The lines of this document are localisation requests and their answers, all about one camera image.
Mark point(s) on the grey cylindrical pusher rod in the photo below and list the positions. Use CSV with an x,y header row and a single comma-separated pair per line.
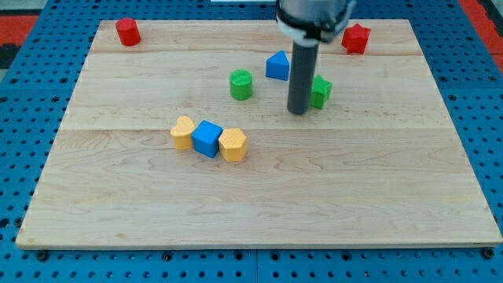
x,y
301,78

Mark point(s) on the green star block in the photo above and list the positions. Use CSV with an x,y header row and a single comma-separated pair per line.
x,y
320,92

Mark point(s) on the red star block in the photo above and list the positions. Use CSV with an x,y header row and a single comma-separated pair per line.
x,y
355,39

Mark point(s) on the wooden board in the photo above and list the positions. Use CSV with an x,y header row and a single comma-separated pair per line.
x,y
380,166

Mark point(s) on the blue triangle block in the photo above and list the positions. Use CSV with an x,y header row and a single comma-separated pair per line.
x,y
277,66

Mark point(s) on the green cylinder block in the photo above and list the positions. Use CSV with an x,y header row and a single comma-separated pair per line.
x,y
240,84

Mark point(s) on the yellow hexagon block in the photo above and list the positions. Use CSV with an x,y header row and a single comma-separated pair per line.
x,y
233,145

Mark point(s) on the blue cube block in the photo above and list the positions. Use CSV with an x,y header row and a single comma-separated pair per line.
x,y
205,138

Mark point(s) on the yellow heart block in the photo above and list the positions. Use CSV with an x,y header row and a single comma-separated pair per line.
x,y
181,133

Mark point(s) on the red cylinder block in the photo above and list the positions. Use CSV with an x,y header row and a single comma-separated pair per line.
x,y
128,32

